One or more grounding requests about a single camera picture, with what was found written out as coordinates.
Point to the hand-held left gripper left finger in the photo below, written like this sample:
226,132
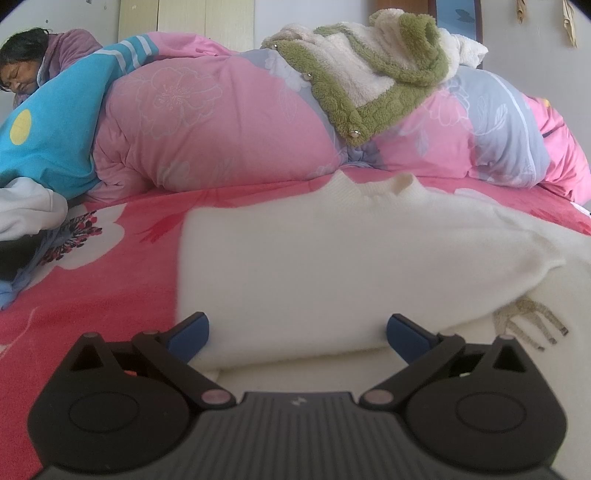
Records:
194,330

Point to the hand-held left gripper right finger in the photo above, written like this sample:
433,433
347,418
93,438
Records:
404,332

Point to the white knit sweater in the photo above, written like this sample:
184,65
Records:
323,258

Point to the pink floral bedsheet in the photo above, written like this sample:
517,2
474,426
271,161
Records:
115,286

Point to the light blue garment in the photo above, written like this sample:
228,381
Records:
32,272

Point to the black garment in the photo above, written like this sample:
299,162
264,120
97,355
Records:
14,258

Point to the pink grey floral quilt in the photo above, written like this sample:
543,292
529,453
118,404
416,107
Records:
207,129

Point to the blue cartoon quilt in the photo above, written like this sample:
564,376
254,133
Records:
55,129

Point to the green-trimmed fleece jacket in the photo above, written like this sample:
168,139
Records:
369,69

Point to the cream wardrobe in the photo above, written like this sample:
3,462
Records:
184,23

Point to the wooden door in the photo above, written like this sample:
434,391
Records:
461,16

